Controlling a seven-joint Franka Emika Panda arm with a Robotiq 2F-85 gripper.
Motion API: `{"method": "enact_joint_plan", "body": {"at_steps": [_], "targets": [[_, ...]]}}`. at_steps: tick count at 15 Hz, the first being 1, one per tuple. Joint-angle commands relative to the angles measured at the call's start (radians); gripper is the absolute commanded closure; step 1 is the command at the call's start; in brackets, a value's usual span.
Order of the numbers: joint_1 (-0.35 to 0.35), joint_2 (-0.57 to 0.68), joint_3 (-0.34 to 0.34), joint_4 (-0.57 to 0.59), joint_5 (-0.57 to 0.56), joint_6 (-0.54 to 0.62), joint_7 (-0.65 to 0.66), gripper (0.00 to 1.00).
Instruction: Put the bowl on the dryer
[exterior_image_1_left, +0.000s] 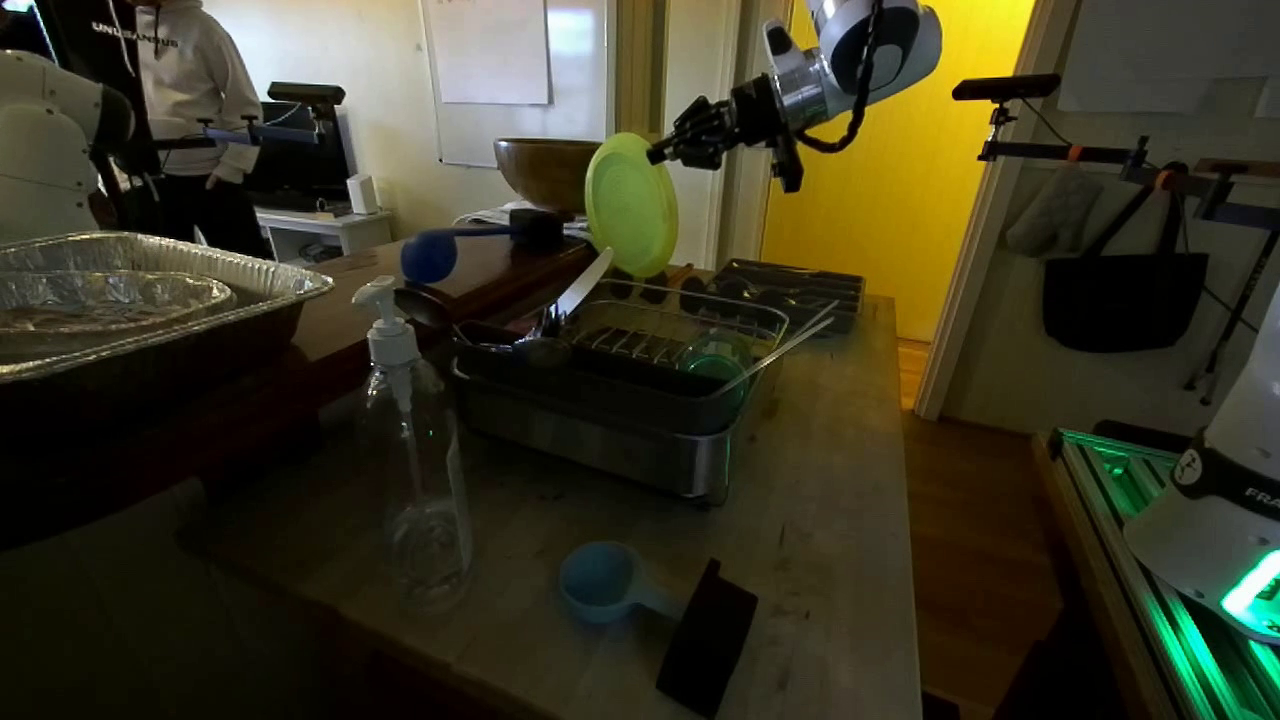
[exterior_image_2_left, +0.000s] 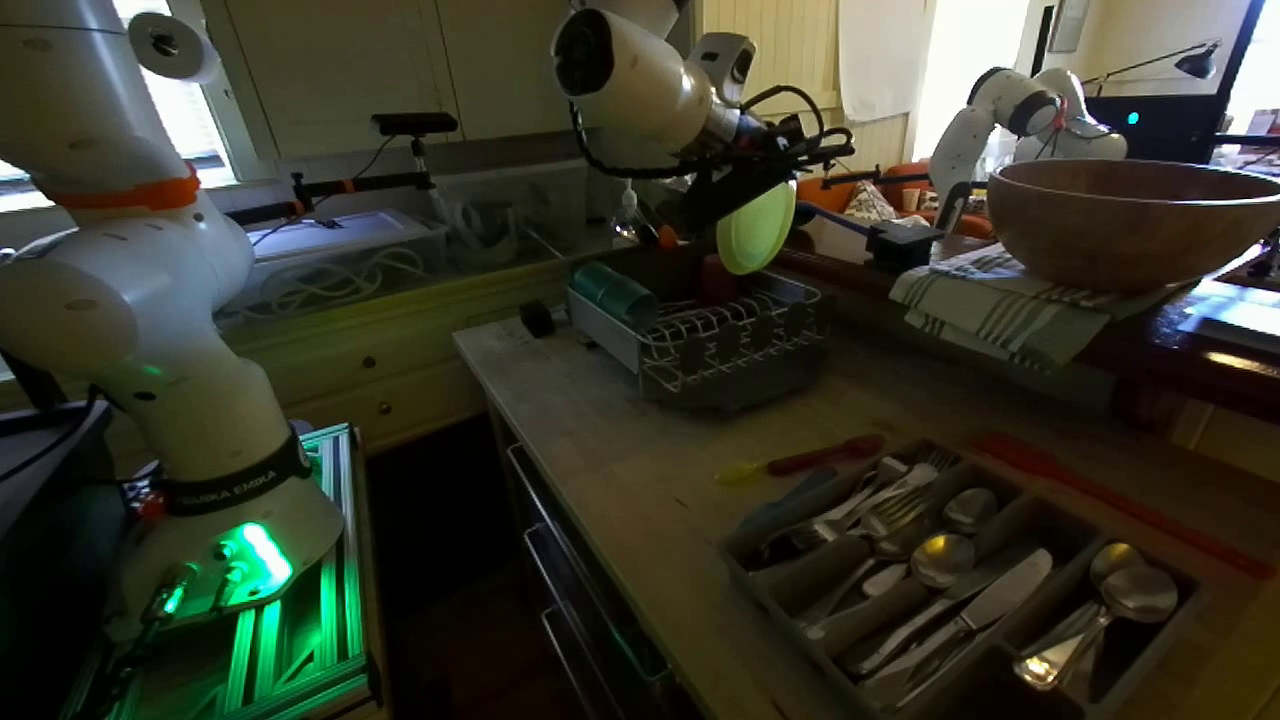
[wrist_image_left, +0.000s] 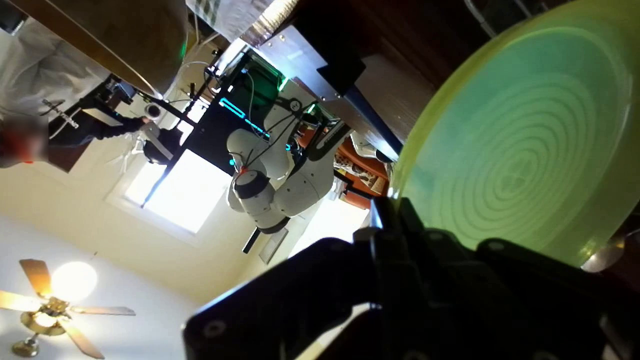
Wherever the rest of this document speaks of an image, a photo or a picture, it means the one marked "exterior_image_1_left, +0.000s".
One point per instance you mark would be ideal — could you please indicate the dark brown wooden board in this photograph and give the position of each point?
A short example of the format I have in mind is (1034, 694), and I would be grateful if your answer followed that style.
(493, 287)

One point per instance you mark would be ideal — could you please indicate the clear spray bottle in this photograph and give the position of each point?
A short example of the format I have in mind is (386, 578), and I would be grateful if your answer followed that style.
(393, 355)

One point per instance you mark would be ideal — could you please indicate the black stand under bowl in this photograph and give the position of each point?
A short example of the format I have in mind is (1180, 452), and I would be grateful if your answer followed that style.
(536, 229)

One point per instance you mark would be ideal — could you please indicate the flat black rectangular object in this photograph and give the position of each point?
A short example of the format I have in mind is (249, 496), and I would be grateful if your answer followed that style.
(705, 643)

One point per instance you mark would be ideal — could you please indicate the black tripod boom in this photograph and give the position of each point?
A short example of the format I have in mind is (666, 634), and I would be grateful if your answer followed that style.
(1053, 149)

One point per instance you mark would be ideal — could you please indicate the black camera on boom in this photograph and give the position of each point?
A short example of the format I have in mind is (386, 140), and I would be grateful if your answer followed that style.
(1004, 86)

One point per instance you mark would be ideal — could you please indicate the brown wooden bowl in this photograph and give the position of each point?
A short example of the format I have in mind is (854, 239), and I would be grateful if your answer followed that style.
(543, 173)

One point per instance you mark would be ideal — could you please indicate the grey cutlery tray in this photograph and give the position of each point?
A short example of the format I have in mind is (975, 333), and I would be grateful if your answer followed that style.
(800, 287)

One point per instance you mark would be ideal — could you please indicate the green-lit equipment tray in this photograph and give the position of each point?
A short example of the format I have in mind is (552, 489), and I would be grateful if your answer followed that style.
(1113, 466)

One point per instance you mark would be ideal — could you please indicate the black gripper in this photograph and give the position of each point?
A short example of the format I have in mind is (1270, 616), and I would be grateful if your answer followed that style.
(733, 126)

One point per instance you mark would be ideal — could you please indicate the flat silver metal utensil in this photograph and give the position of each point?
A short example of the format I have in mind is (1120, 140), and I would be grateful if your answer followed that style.
(583, 287)

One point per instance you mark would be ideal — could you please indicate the black tote bag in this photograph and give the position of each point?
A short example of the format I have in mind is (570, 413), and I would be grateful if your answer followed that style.
(1120, 301)

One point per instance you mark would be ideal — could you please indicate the long silver metal rod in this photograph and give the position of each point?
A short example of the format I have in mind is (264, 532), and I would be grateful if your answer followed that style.
(786, 345)

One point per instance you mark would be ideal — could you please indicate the white wall board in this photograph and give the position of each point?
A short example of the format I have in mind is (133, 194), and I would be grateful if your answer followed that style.
(487, 52)

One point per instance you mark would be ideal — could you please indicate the person in white shirt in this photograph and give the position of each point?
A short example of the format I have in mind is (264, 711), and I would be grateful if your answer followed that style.
(193, 81)

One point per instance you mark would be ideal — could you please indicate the yellow-green plastic plate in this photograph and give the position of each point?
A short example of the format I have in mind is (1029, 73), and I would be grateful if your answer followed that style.
(629, 204)

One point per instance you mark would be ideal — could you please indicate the metal dish drying rack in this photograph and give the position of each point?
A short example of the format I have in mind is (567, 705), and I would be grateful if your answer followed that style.
(603, 425)

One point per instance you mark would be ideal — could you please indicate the white robot with label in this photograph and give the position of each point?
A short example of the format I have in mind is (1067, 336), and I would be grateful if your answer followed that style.
(1206, 532)

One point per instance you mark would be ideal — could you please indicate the small white table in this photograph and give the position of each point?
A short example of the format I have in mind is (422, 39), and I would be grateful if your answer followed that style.
(335, 225)

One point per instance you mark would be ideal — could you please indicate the white door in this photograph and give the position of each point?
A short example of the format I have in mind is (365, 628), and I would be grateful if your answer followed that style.
(700, 52)

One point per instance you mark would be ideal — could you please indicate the grey Franka robot arm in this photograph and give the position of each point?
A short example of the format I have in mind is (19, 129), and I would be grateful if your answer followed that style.
(904, 42)

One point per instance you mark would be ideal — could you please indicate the light blue measuring scoop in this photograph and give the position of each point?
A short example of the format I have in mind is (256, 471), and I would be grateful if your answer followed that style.
(599, 581)

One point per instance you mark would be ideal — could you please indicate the teal cup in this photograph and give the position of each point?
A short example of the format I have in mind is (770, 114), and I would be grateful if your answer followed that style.
(715, 362)

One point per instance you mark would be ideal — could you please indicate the grey hanging cloth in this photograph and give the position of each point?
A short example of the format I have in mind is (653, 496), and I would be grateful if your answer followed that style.
(1053, 214)

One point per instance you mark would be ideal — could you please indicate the aluminium foil tray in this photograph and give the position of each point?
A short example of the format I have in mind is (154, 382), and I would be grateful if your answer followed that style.
(133, 287)

